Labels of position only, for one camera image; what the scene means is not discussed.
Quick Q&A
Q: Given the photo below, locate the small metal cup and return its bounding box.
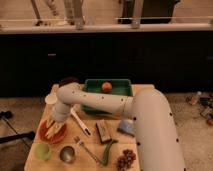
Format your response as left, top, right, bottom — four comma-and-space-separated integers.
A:
59, 146, 75, 163

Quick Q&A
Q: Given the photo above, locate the blue sponge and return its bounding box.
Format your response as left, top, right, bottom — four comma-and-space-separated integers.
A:
117, 120, 135, 137

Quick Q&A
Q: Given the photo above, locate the bunch of dark grapes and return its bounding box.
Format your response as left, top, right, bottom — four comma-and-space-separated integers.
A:
116, 149, 136, 171

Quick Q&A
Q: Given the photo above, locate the white round container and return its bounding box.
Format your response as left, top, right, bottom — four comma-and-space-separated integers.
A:
45, 93, 58, 105

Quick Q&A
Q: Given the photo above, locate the dark red bowl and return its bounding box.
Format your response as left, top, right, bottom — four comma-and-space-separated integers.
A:
59, 77, 79, 87

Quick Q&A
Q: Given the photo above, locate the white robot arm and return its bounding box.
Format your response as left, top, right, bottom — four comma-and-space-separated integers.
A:
45, 82, 186, 171

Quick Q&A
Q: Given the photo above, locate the wooden block eraser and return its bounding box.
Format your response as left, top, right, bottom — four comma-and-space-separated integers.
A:
96, 120, 111, 143

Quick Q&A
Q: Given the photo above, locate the yellow banana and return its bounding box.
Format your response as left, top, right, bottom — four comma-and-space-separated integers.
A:
45, 122, 64, 139

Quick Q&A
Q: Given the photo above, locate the orange fruit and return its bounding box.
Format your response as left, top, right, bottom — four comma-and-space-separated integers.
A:
101, 82, 112, 93

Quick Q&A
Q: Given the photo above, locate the green plastic tray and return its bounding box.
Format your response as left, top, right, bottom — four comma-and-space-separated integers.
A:
81, 78, 134, 116

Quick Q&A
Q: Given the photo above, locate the light green plastic cup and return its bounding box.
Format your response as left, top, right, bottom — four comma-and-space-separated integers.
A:
34, 143, 51, 160

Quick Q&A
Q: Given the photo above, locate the orange plastic bowl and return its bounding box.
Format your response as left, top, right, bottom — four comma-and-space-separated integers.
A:
38, 121, 67, 144

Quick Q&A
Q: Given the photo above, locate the black tripod stand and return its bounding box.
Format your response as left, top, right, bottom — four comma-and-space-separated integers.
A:
0, 111, 35, 145

